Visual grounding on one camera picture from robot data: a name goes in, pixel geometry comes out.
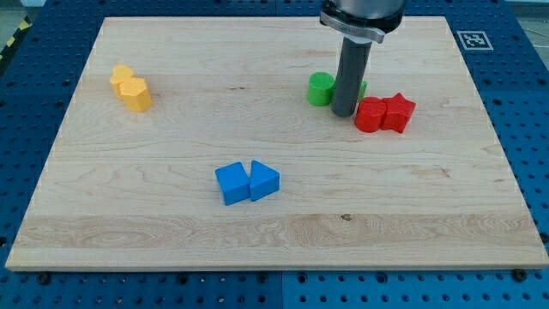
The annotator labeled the green star block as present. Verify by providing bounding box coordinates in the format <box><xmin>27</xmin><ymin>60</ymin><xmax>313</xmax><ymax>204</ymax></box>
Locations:
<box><xmin>357</xmin><ymin>81</ymin><xmax>368</xmax><ymax>102</ymax></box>

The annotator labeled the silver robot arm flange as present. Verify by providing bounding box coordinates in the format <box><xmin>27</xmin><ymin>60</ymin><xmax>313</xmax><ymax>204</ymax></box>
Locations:
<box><xmin>319</xmin><ymin>0</ymin><xmax>407</xmax><ymax>44</ymax></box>

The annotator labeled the red star block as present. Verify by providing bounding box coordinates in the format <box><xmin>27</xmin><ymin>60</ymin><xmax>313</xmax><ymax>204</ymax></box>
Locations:
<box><xmin>381</xmin><ymin>93</ymin><xmax>416</xmax><ymax>133</ymax></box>

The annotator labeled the blue triangle block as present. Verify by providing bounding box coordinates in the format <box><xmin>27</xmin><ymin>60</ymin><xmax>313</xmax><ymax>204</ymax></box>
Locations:
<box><xmin>250</xmin><ymin>161</ymin><xmax>281</xmax><ymax>202</ymax></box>

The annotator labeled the blue cube block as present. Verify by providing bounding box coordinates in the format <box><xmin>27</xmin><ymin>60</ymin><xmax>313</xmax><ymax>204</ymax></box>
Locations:
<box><xmin>214</xmin><ymin>162</ymin><xmax>250</xmax><ymax>206</ymax></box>

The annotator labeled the wooden board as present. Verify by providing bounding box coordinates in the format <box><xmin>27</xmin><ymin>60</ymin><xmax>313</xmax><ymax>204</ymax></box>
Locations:
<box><xmin>6</xmin><ymin>16</ymin><xmax>548</xmax><ymax>272</ymax></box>

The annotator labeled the green cylinder block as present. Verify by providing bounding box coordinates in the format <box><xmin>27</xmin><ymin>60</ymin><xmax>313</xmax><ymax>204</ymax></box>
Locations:
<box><xmin>307</xmin><ymin>72</ymin><xmax>335</xmax><ymax>106</ymax></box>

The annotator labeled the red cylinder block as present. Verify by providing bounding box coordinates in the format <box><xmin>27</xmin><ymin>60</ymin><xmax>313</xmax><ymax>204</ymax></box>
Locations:
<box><xmin>354</xmin><ymin>96</ymin><xmax>387</xmax><ymax>133</ymax></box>

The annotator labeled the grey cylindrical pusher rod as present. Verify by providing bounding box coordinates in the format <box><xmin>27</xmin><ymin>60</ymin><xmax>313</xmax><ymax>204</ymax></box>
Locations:
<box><xmin>331</xmin><ymin>38</ymin><xmax>371</xmax><ymax>117</ymax></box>

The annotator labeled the yellow hexagon block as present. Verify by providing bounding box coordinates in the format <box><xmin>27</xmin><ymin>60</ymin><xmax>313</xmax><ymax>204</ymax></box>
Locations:
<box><xmin>120</xmin><ymin>77</ymin><xmax>153</xmax><ymax>112</ymax></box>

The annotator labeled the yellow heart block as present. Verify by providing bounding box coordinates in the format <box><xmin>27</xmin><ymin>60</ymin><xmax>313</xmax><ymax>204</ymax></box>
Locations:
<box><xmin>110</xmin><ymin>64</ymin><xmax>135</xmax><ymax>100</ymax></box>

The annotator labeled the white fiducial marker tag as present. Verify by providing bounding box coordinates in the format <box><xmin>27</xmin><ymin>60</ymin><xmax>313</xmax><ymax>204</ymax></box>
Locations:
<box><xmin>456</xmin><ymin>30</ymin><xmax>493</xmax><ymax>51</ymax></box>

